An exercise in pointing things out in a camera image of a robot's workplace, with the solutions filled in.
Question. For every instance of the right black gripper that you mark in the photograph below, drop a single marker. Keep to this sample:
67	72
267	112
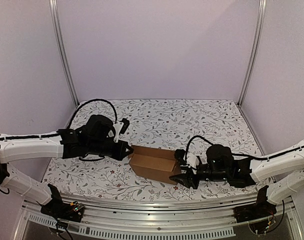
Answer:
194	176

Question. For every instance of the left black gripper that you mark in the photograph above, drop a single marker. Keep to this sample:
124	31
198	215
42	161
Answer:
120	154

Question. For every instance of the brown cardboard box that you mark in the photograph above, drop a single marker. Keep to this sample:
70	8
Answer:
154	163

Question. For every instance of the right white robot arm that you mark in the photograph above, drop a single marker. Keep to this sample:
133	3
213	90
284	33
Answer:
289	161

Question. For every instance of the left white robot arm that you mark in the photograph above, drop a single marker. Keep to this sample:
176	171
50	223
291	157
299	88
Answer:
22	147

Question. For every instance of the floral patterned table mat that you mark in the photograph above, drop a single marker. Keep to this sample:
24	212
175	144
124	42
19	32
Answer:
165	124

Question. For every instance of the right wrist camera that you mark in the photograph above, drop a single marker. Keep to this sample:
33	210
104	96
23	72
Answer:
218	158

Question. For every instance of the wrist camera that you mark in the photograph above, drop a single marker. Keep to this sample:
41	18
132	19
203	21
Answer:
218	158
100	128

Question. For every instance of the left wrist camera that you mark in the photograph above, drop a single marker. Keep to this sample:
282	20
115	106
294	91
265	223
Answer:
100	128

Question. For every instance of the front aluminium rail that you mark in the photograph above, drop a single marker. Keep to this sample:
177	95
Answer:
205	219

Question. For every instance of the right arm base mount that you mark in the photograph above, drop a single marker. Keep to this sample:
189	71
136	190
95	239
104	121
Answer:
260	209

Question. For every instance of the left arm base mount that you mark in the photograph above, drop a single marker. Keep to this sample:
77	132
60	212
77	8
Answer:
58	209

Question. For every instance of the left aluminium frame post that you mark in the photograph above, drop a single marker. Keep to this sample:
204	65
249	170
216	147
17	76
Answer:
53	6

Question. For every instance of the aluminium frame post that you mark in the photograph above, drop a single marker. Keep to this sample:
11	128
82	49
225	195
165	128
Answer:
53	6
254	52

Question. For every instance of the right aluminium frame post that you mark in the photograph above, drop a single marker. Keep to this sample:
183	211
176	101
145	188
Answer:
254	52

